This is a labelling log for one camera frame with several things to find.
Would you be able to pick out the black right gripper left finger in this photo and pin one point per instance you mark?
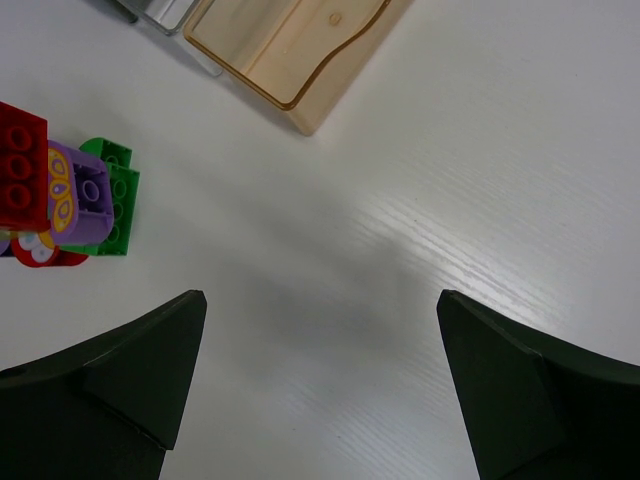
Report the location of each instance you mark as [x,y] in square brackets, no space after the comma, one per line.
[109,407]

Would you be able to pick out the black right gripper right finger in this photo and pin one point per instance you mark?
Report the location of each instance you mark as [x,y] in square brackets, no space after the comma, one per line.
[535,406]

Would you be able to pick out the purple butterfly lego brick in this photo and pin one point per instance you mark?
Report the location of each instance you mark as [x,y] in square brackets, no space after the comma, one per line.
[80,205]

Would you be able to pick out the red flower lego brick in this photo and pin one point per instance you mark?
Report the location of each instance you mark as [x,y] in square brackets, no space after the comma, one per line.
[38,250]

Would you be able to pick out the green lego brick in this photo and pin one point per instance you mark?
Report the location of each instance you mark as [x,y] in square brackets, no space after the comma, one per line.
[124,182]

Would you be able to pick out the clear transparent container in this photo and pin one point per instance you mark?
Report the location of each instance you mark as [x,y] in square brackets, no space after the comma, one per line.
[169,18]

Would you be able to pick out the amber transparent container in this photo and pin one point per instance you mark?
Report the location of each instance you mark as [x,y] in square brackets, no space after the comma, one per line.
[298,56]

